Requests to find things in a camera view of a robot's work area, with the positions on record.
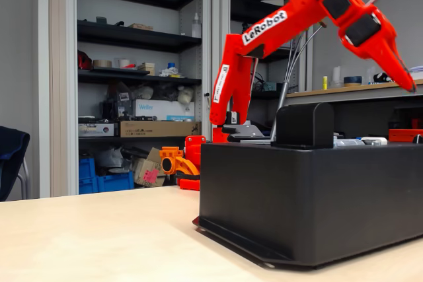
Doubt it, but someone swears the cardboard box pink sticker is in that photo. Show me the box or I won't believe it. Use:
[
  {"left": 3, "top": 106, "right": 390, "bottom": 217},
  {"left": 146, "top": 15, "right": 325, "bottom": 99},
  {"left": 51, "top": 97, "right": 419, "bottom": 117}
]
[{"left": 133, "top": 147, "right": 167, "bottom": 188}]

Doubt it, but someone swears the wooden top side desk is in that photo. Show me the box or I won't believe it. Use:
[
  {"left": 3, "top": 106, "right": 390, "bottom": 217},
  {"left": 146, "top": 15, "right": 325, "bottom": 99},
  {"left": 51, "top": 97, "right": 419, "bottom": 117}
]
[{"left": 286, "top": 79, "right": 423, "bottom": 101}]

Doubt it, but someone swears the clear plastic bag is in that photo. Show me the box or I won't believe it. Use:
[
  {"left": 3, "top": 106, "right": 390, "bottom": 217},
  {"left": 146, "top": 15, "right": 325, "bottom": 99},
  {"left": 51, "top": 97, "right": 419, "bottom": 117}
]
[{"left": 95, "top": 148, "right": 133, "bottom": 174}]

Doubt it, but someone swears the small wooden boxes stack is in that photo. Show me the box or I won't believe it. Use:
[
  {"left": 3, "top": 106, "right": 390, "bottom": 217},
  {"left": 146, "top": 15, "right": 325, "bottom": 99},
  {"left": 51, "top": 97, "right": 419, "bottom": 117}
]
[{"left": 137, "top": 62, "right": 156, "bottom": 77}]

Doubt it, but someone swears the black rounded probe holder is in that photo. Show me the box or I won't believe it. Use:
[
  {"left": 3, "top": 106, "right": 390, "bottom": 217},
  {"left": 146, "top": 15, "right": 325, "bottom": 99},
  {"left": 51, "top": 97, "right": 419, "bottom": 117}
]
[{"left": 270, "top": 102, "right": 334, "bottom": 150}]

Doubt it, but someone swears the black white plush toy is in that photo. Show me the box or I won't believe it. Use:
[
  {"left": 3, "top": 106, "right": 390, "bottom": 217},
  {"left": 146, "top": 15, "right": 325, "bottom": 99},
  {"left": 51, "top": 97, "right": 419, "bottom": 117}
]
[{"left": 373, "top": 72, "right": 395, "bottom": 84}]

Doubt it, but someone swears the red printed base block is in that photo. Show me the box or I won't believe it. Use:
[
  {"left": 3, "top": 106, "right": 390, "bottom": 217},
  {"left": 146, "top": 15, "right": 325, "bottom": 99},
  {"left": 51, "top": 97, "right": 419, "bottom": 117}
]
[{"left": 179, "top": 135, "right": 208, "bottom": 191}]

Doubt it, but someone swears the black white printed box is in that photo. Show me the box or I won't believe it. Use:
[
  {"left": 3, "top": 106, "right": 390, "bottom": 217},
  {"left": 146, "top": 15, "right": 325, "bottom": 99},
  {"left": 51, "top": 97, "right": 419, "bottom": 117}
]
[{"left": 78, "top": 122, "right": 119, "bottom": 137}]

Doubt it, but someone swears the red rounded object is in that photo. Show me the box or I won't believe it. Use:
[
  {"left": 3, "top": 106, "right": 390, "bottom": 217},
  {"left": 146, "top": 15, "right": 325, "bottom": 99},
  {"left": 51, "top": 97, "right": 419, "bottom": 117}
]
[{"left": 77, "top": 50, "right": 94, "bottom": 71}]

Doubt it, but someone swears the small cardboard box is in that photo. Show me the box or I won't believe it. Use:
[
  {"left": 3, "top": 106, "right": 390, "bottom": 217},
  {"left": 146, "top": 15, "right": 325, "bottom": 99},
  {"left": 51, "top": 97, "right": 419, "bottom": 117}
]
[{"left": 128, "top": 23, "right": 155, "bottom": 32}]

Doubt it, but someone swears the dark blue chair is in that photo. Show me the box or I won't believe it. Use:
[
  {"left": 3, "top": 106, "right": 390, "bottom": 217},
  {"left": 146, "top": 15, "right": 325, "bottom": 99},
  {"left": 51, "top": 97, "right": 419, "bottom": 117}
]
[{"left": 0, "top": 125, "right": 31, "bottom": 202}]

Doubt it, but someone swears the black task board box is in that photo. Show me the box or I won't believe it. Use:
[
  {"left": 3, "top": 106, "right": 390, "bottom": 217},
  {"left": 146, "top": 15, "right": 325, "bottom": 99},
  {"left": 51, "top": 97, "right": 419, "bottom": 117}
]
[{"left": 192, "top": 141, "right": 423, "bottom": 269}]

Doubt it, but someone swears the black electronic equipment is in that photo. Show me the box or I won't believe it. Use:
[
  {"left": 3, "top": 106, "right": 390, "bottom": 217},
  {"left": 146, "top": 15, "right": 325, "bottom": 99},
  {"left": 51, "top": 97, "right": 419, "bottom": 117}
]
[{"left": 100, "top": 82, "right": 133, "bottom": 121}]

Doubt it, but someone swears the white hinge sensor block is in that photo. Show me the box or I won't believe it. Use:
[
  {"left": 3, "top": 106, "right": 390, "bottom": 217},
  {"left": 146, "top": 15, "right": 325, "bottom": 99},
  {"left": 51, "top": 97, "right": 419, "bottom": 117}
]
[{"left": 360, "top": 136, "right": 388, "bottom": 146}]

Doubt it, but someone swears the orange printed table clamp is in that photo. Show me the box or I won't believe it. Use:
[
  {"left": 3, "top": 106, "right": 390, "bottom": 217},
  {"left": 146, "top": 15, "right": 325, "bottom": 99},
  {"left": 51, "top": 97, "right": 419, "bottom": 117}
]
[{"left": 159, "top": 146, "right": 202, "bottom": 177}]

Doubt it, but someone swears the white crumpled cloth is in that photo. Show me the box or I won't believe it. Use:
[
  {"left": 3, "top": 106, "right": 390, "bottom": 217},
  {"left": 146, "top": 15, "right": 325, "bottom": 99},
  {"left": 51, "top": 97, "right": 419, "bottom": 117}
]
[{"left": 159, "top": 67, "right": 182, "bottom": 79}]

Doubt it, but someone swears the white paper stack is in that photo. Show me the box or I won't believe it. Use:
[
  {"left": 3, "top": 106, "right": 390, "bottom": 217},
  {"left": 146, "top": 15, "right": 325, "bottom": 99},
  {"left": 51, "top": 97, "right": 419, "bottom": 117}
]
[{"left": 408, "top": 65, "right": 423, "bottom": 82}]

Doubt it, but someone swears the silver metal door hinge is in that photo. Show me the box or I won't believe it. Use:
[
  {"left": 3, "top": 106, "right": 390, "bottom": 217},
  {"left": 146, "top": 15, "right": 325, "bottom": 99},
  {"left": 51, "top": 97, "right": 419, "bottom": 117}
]
[{"left": 332, "top": 135, "right": 364, "bottom": 149}]

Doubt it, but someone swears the blue tape roll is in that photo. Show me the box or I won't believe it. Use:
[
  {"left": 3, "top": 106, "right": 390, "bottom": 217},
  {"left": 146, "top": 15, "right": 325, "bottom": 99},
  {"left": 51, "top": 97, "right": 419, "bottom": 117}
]
[{"left": 343, "top": 75, "right": 363, "bottom": 87}]

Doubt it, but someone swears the red display module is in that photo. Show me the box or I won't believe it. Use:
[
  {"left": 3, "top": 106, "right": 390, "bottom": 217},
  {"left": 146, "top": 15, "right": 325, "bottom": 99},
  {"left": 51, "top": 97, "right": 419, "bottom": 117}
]
[{"left": 389, "top": 129, "right": 423, "bottom": 144}]

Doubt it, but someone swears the flat brown cardboard box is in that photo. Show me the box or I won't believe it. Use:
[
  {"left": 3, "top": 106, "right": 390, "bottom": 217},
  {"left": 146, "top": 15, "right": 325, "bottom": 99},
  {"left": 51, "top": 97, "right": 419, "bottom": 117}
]
[{"left": 119, "top": 120, "right": 202, "bottom": 138}]

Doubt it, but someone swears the black cable bundle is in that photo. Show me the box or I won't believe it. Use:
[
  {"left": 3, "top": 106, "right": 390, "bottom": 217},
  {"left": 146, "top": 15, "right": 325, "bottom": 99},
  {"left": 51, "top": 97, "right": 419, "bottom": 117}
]
[{"left": 256, "top": 70, "right": 277, "bottom": 93}]

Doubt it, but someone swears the white paper roll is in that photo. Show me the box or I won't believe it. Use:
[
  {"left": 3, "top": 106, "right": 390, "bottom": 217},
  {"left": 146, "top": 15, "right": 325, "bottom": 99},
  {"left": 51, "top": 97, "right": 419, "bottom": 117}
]
[{"left": 331, "top": 66, "right": 342, "bottom": 88}]

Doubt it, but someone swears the low blue plastic crate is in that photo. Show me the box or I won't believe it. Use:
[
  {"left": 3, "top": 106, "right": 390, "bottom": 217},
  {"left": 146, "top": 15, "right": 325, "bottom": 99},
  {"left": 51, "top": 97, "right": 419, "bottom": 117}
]
[{"left": 95, "top": 171, "right": 135, "bottom": 194}]

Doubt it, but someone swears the black screwed cable bracket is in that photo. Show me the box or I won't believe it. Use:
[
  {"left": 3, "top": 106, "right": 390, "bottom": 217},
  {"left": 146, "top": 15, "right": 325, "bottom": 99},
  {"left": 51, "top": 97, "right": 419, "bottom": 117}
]
[{"left": 221, "top": 123, "right": 272, "bottom": 144}]

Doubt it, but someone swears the clear plastic bottle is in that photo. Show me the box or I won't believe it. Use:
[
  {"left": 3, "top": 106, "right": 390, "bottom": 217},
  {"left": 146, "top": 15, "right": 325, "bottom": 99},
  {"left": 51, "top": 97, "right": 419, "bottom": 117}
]
[{"left": 191, "top": 13, "right": 202, "bottom": 38}]

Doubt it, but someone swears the metal frame chair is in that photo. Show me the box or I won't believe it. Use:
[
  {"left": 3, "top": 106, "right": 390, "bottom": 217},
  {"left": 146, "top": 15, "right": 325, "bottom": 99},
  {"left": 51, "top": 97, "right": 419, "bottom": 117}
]
[{"left": 16, "top": 156, "right": 32, "bottom": 201}]

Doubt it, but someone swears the tall blue plastic crate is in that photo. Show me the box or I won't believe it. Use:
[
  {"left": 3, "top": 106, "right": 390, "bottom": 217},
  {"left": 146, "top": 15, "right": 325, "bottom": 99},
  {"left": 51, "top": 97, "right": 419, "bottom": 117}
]
[{"left": 78, "top": 158, "right": 97, "bottom": 195}]

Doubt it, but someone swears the white Weller box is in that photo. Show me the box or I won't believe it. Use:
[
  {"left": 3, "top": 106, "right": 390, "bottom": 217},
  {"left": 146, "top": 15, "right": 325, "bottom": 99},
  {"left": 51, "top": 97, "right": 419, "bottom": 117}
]
[{"left": 132, "top": 98, "right": 196, "bottom": 122}]

